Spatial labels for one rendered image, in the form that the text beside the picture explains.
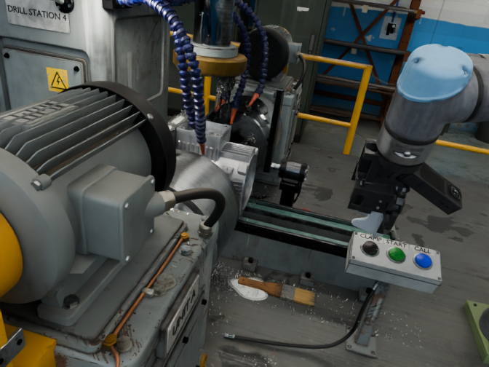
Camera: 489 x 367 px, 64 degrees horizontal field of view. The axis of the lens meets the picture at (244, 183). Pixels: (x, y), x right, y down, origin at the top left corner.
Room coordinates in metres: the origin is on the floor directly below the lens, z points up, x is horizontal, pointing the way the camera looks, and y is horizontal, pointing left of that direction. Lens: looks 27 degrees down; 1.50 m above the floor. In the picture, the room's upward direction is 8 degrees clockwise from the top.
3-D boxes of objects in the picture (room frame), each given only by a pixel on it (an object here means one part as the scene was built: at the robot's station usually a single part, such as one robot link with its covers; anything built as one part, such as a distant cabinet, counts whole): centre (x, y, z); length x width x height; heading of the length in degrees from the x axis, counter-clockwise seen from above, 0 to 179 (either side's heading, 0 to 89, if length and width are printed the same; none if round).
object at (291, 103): (1.56, -0.02, 0.99); 0.35 x 0.31 x 0.37; 169
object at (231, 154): (0.98, 0.09, 1.02); 0.20 x 0.19 x 0.19; 79
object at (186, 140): (0.98, 0.12, 1.11); 0.12 x 0.11 x 0.07; 79
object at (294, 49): (1.60, -0.06, 1.16); 0.33 x 0.26 x 0.42; 169
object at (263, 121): (1.30, 0.02, 1.04); 0.41 x 0.25 x 0.25; 169
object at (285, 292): (0.78, -0.12, 0.80); 0.21 x 0.05 x 0.01; 80
